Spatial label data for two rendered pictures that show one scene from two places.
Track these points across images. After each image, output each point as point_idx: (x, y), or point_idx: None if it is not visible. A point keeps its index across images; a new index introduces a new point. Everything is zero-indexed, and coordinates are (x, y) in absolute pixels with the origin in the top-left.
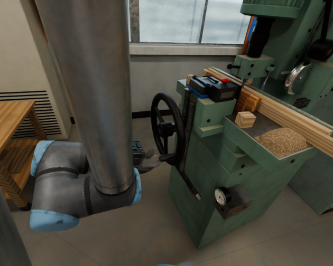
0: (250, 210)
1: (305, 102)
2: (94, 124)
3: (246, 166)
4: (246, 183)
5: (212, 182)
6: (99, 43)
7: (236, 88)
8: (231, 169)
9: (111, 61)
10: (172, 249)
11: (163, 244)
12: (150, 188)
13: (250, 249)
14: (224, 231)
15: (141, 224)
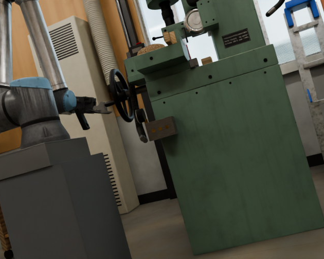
0: (255, 187)
1: (241, 36)
2: (37, 50)
3: (164, 93)
4: (185, 118)
5: None
6: (33, 26)
7: (142, 43)
8: (149, 96)
9: (37, 30)
10: (165, 257)
11: (158, 255)
12: (181, 227)
13: (267, 252)
14: (231, 230)
15: (149, 247)
